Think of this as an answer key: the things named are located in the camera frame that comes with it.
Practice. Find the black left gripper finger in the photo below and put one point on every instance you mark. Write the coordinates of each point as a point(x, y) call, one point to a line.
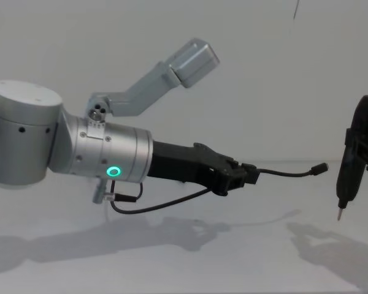
point(231, 182)
point(248, 174)

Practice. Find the white table cloth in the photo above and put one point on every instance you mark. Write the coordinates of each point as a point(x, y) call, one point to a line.
point(171, 269)

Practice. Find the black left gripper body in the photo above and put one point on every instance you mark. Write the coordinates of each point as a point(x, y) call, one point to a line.
point(184, 162)

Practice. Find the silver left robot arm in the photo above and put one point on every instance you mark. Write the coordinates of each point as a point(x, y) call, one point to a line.
point(107, 150)

